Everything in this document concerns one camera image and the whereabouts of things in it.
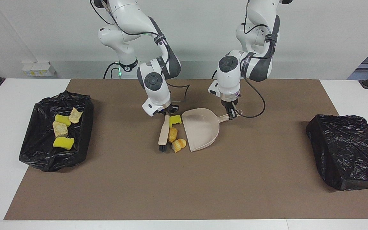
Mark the white wall box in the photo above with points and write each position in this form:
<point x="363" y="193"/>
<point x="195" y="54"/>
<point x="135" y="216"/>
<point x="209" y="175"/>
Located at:
<point x="38" y="68"/>

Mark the brown oval bun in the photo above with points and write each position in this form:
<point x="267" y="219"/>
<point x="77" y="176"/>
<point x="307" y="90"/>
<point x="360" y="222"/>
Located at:
<point x="172" y="134"/>

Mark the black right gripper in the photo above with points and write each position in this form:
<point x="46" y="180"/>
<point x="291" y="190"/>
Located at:
<point x="169" y="110"/>

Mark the yellow sponge piece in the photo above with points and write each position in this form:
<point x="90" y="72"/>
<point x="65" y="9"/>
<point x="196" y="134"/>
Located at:
<point x="176" y="120"/>
<point x="63" y="143"/>
<point x="62" y="120"/>

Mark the orange striped bread roll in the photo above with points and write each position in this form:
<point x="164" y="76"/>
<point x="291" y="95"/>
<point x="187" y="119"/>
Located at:
<point x="179" y="145"/>
<point x="75" y="116"/>

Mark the brown paper table mat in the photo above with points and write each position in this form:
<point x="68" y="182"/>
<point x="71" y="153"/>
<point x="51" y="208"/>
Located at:
<point x="171" y="191"/>

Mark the black bag lined bin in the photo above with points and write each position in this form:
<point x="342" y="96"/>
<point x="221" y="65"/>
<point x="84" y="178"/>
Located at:
<point x="37" y="153"/>
<point x="347" y="150"/>

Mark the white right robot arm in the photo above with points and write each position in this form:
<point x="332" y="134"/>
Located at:
<point x="155" y="86"/>

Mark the pale striped bread roll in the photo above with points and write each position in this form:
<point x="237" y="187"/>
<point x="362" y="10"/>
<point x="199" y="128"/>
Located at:
<point x="60" y="129"/>

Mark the beige hand brush black bristles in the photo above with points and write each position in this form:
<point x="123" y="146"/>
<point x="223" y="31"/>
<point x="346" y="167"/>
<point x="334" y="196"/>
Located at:
<point x="164" y="132"/>

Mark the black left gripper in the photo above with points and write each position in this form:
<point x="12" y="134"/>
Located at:
<point x="229" y="104"/>

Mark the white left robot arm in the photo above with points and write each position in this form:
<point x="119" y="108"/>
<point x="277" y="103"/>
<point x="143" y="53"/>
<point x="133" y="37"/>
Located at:
<point x="228" y="80"/>

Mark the beige plastic dustpan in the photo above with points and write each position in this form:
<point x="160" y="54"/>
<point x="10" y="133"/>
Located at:
<point x="203" y="127"/>

